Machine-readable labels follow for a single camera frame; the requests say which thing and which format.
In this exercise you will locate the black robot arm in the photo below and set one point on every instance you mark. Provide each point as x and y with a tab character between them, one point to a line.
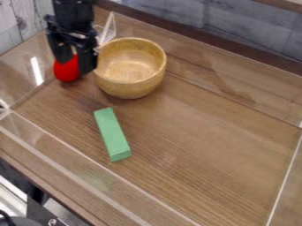
72	7

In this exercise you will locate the clear acrylic corner bracket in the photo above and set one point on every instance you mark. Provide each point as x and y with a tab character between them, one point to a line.
107	31

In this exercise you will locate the clear acrylic tray wall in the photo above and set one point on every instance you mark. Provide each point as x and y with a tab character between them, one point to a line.
214	137

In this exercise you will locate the red plush fruit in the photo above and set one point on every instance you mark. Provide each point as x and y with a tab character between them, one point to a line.
67	72

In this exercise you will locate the wooden bowl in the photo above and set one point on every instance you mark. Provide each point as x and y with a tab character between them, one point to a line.
131	67

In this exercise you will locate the green rectangular block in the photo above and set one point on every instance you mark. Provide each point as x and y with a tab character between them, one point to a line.
117	145

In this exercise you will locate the black table clamp mount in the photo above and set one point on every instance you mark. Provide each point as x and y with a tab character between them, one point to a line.
27	213

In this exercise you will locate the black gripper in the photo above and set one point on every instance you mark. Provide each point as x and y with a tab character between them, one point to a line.
72	29

